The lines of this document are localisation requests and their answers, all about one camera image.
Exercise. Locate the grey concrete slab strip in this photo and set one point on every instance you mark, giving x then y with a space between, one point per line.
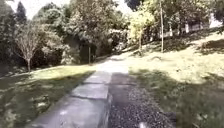
90 91

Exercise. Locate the grey gravel path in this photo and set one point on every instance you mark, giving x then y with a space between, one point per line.
133 103

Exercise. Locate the wood of trees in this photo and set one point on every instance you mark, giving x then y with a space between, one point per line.
86 23

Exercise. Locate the small yellow-green tree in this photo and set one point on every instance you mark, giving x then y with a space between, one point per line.
140 23

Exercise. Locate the thin pole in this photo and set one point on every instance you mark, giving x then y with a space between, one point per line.
162 30

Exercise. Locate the small bare tree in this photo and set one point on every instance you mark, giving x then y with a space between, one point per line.
28 63

